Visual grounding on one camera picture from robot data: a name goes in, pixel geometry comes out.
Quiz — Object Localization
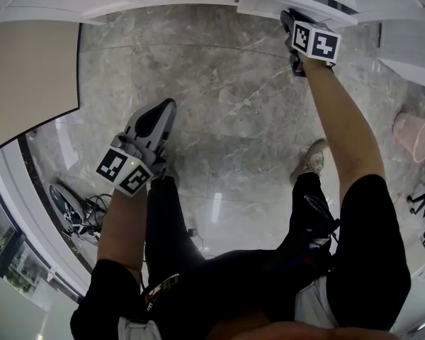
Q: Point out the white window frame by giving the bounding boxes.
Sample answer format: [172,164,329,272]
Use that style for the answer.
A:
[0,138,95,311]

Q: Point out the black cable bundle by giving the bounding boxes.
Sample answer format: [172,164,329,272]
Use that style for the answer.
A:
[81,193,113,235]

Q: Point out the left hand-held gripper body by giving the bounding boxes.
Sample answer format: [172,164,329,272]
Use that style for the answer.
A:
[96,98,179,198]

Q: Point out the small black plug with cable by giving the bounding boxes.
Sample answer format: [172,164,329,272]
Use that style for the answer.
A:
[186,227,217,261]

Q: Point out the person's left forearm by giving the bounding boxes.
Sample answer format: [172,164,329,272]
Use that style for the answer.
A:
[96,177,150,274]

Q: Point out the black and red lanyard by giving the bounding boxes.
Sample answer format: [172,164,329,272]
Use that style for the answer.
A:
[140,273,181,314]

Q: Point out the person's black trousers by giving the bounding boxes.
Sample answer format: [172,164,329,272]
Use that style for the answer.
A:
[143,171,341,332]

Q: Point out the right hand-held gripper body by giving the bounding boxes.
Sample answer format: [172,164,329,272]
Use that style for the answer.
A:
[284,18,342,78]

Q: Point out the person's right forearm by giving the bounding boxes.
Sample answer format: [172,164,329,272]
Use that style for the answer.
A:
[299,55,387,205]

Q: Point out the person's beige shoe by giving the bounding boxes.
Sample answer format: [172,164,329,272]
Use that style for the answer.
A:
[289,137,331,188]

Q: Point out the pink plastic wastebasket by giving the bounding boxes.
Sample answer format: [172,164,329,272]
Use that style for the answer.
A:
[392,110,425,164]

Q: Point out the person's black shirt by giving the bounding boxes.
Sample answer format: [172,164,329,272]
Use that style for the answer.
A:
[69,174,412,340]

